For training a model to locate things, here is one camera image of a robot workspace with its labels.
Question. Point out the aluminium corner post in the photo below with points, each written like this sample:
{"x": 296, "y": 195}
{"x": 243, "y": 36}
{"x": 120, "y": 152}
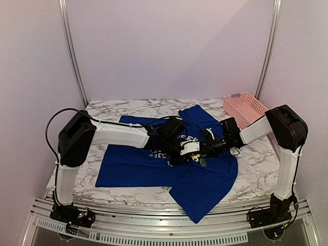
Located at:
{"x": 63, "y": 10}
{"x": 269, "y": 48}

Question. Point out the pink perforated plastic basket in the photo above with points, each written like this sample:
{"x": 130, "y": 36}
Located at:
{"x": 244, "y": 107}

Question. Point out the right aluminium corner post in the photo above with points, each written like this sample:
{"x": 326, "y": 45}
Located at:
{"x": 269, "y": 48}

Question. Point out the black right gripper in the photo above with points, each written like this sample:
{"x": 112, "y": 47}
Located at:
{"x": 205, "y": 148}

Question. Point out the aluminium front rail frame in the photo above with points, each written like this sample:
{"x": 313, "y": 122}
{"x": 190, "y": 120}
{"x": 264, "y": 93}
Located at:
{"x": 167, "y": 224}

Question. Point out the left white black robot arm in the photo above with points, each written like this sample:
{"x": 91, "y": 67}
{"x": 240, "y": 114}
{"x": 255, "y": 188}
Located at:
{"x": 83, "y": 131}

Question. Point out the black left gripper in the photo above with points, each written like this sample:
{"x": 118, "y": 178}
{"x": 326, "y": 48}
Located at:
{"x": 174, "y": 161}

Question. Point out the silver round brooch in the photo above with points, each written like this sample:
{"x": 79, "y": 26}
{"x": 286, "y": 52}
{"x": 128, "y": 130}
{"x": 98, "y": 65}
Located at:
{"x": 202, "y": 162}

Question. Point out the left aluminium corner post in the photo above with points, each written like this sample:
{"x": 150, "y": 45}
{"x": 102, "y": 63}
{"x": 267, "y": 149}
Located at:
{"x": 63, "y": 10}

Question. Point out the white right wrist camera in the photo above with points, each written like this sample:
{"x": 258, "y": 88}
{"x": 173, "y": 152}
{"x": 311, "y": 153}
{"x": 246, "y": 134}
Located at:
{"x": 207, "y": 134}

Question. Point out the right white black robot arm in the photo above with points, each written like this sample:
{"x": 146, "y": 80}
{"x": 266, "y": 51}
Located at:
{"x": 289, "y": 130}

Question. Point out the blue printed t-shirt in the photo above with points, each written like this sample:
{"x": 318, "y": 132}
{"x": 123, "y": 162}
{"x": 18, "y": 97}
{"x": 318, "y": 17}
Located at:
{"x": 195, "y": 188}

